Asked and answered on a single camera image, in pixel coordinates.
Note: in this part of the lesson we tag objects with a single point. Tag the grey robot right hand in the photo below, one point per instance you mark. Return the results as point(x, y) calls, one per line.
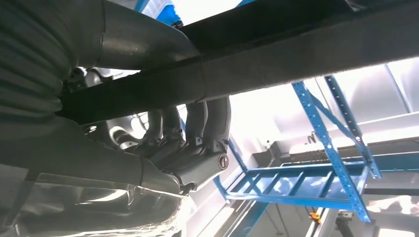
point(82, 170)

